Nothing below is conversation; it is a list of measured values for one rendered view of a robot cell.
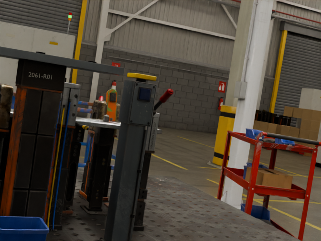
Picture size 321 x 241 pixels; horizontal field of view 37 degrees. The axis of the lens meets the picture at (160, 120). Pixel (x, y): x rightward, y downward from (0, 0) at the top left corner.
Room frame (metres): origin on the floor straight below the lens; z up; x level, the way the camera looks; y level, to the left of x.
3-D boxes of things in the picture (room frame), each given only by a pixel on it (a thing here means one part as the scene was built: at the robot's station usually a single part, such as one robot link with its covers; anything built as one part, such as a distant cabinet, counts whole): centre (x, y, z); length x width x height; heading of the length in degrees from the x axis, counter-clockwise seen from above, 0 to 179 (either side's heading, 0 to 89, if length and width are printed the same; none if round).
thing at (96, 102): (1.78, 0.21, 0.88); 0.15 x 0.11 x 0.36; 26
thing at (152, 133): (1.46, 0.05, 0.88); 0.11 x 0.10 x 0.36; 26
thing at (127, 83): (1.27, 0.07, 0.92); 0.08 x 0.08 x 0.44; 26
